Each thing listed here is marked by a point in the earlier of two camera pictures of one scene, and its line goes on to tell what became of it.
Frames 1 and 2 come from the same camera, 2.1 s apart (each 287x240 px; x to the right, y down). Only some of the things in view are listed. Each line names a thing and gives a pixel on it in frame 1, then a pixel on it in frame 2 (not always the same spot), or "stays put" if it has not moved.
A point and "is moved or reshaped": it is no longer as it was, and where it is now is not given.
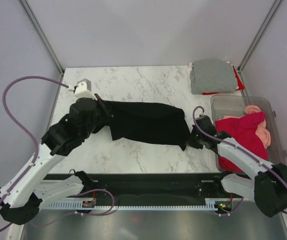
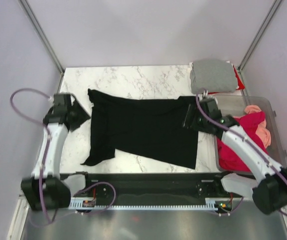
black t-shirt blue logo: x=151 y=122 is moved or reshaped
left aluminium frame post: x=42 y=36 stays put
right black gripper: x=191 y=141 -> x=192 y=112
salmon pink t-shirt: x=262 y=130 stays put
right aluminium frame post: x=274 y=7 stays put
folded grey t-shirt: x=210 y=76 stays put
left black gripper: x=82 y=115 -> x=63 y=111
